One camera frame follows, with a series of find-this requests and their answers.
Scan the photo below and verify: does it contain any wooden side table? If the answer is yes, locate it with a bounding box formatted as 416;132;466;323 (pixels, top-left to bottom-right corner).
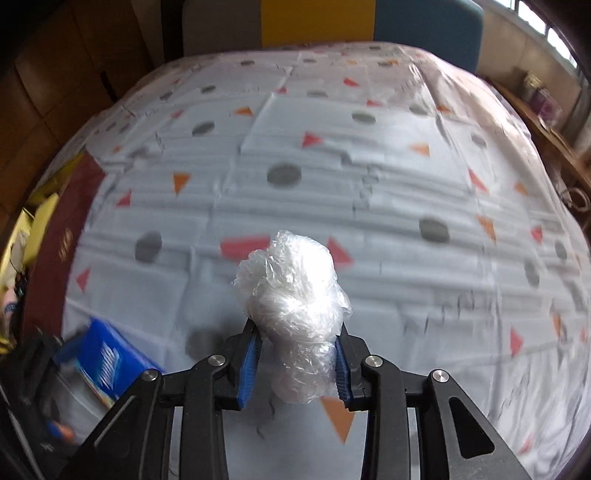
484;76;591;195

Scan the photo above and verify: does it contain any window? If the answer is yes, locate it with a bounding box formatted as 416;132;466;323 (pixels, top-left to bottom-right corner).
499;0;591;66

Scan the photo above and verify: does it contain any purple box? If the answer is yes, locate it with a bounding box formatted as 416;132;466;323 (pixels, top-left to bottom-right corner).
531;88;563;119

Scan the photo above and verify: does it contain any wooden wardrobe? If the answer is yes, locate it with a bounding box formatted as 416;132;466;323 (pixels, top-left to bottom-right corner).
0;0;186;195

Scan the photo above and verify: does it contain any blue tissue packet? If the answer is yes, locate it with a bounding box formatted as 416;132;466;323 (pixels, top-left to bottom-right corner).
52;318;163;410

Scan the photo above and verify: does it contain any red box with gold inside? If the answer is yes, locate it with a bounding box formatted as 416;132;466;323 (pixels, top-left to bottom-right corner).
0;152;108;352

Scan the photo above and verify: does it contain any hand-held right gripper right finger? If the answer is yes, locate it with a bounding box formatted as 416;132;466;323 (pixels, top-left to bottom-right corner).
335;323;532;480

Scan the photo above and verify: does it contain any pale packet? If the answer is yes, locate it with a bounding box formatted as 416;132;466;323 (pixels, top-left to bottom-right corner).
521;71;546;103

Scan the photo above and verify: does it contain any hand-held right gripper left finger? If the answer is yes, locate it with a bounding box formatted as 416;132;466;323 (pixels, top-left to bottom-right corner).
60;318;264;480

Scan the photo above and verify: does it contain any clear plastic bag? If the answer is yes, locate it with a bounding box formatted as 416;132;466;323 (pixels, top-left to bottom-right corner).
233;229;353;407

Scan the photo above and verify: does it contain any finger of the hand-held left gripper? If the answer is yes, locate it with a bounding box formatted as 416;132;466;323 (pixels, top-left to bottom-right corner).
54;325;93;366
43;418;78;444

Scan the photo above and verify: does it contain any grey yellow blue headboard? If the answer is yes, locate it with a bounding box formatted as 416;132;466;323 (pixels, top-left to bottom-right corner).
182;0;485;75

